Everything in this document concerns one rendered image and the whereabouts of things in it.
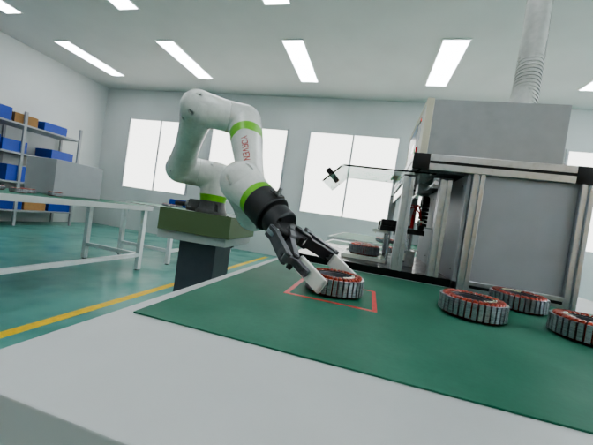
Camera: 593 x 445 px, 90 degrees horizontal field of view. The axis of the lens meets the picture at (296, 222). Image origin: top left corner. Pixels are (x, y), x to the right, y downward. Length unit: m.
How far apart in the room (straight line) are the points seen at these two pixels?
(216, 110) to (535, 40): 2.35
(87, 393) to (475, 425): 0.28
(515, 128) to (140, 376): 1.09
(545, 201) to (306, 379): 0.85
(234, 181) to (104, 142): 8.16
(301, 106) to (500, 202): 5.73
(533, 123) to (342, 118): 5.25
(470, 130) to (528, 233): 0.35
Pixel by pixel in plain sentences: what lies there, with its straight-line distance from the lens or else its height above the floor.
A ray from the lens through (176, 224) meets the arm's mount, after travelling 1.35.
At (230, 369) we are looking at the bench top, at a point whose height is 0.75.
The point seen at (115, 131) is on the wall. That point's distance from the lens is 8.66.
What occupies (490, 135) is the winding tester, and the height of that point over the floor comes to 1.21.
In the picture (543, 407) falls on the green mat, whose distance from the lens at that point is 0.38.
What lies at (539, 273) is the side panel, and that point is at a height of 0.83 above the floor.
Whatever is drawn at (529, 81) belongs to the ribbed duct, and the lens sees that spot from 2.71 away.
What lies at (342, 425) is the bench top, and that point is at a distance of 0.25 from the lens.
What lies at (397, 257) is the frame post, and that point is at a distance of 0.93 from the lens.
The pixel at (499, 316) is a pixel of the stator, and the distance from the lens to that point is 0.62.
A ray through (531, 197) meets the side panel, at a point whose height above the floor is 1.03.
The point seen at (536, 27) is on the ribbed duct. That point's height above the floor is 2.42.
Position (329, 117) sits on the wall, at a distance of 6.27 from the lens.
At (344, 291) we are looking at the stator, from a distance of 0.54.
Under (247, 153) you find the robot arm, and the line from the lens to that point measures 0.97.
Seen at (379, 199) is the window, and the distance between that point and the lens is 5.86.
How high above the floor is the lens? 0.89
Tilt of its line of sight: 1 degrees down
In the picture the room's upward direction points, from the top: 8 degrees clockwise
